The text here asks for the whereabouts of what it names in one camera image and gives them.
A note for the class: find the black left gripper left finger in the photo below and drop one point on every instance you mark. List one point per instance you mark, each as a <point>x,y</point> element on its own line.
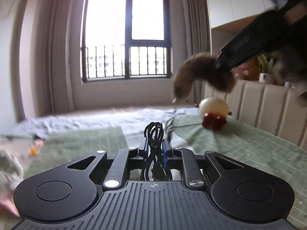
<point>143,149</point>

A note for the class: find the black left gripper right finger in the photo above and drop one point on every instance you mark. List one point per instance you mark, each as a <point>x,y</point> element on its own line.
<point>167,152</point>

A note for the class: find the brown furry tail keychain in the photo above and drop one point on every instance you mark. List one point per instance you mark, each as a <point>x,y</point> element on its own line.
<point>201,67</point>

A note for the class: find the potted green plant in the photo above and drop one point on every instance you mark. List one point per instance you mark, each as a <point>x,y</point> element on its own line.
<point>266,64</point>

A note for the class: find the pink bunny plush toy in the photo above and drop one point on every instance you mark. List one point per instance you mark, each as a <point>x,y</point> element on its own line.
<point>249,70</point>

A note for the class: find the white egg plush red feet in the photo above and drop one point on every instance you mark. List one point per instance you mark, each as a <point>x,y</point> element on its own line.
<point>213,113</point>

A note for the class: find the beige padded headboard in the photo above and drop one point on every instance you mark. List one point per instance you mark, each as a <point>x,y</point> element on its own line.
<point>271,108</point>

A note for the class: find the grey right curtain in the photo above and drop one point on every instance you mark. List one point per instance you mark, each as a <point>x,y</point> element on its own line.
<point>197,26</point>

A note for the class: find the grey curtain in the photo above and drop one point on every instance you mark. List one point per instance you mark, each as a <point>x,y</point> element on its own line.
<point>197,26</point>
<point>39,58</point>

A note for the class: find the green checked bed sheet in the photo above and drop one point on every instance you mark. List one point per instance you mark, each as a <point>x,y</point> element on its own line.
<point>69,137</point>

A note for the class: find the small orange toy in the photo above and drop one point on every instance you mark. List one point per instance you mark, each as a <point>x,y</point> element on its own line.
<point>34,149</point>

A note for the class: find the grey left curtain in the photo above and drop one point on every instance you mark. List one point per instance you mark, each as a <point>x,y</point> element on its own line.
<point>39,58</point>

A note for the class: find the dark framed window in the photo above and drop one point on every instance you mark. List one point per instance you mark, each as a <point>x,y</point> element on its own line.
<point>125,39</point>

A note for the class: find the grey green plush toy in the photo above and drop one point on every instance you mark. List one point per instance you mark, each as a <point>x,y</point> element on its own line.
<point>11,173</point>

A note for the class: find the pink folded cloth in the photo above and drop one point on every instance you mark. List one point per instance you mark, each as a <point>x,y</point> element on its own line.
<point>7,202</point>

